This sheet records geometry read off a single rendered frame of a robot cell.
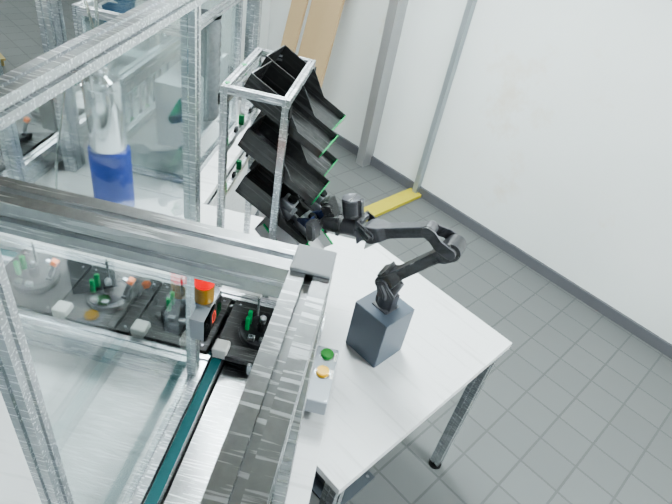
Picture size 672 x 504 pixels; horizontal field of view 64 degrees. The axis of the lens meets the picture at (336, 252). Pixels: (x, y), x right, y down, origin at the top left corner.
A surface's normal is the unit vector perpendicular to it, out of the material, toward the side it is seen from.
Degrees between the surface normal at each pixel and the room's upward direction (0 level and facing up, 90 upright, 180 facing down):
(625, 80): 90
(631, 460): 0
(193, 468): 0
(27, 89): 90
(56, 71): 90
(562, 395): 0
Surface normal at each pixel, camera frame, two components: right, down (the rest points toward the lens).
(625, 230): -0.72, 0.34
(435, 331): 0.16, -0.77
